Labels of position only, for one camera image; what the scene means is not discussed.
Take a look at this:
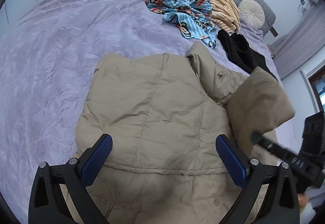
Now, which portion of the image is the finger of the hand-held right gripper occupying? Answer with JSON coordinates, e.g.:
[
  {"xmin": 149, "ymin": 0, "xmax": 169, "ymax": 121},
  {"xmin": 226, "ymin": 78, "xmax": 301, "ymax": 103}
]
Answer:
[{"xmin": 250, "ymin": 132, "xmax": 300, "ymax": 167}]

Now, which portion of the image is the dark wooden window frame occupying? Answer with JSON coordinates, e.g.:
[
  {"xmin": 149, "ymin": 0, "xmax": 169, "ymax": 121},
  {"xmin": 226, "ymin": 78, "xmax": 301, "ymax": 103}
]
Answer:
[{"xmin": 301, "ymin": 62, "xmax": 325, "ymax": 113}]

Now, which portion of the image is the black garment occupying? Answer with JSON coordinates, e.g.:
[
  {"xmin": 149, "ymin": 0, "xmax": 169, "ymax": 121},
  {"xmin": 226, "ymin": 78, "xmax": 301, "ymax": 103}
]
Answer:
[{"xmin": 217, "ymin": 29, "xmax": 278, "ymax": 80}]

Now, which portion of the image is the round white pleated cushion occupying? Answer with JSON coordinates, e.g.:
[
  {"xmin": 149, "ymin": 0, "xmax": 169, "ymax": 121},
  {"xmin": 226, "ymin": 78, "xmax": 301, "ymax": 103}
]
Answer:
[{"xmin": 238, "ymin": 0, "xmax": 266, "ymax": 29}]

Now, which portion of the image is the wall socket with cable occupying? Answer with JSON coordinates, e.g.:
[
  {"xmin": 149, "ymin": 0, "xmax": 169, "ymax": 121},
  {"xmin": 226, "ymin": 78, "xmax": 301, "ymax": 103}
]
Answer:
[{"xmin": 297, "ymin": 0, "xmax": 313, "ymax": 15}]

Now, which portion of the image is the beige striped fleece garment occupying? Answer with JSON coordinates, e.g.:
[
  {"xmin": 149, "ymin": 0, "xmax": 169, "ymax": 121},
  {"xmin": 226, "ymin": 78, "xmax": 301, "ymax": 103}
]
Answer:
[{"xmin": 206, "ymin": 0, "xmax": 241, "ymax": 35}]

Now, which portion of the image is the beige puffer jacket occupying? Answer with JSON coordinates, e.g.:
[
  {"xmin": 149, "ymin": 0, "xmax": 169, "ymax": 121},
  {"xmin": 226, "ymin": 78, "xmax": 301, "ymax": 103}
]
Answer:
[{"xmin": 67, "ymin": 41, "xmax": 296, "ymax": 224}]

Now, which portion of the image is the grey curtain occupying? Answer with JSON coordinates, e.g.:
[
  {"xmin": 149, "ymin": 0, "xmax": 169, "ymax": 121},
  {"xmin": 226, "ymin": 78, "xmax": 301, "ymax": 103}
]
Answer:
[{"xmin": 273, "ymin": 3, "xmax": 325, "ymax": 80}]

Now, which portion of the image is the purple plush blanket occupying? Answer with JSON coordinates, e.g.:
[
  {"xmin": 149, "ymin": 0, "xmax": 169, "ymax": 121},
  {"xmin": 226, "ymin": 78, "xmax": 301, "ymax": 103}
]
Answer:
[{"xmin": 0, "ymin": 0, "xmax": 302, "ymax": 224}]

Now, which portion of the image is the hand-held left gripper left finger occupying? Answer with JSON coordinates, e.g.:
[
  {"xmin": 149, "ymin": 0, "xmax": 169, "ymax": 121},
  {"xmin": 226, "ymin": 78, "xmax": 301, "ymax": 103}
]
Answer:
[{"xmin": 28, "ymin": 133, "xmax": 113, "ymax": 224}]

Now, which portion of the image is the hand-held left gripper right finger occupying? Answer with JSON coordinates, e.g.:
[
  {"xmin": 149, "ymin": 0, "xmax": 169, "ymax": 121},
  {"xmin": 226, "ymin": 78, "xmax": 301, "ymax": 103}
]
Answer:
[{"xmin": 215, "ymin": 134, "xmax": 301, "ymax": 224}]

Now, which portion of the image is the blue monkey print garment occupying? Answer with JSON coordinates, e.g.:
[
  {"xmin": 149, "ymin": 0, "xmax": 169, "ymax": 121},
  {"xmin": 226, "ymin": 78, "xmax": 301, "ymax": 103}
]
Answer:
[{"xmin": 118, "ymin": 0, "xmax": 218, "ymax": 49}]

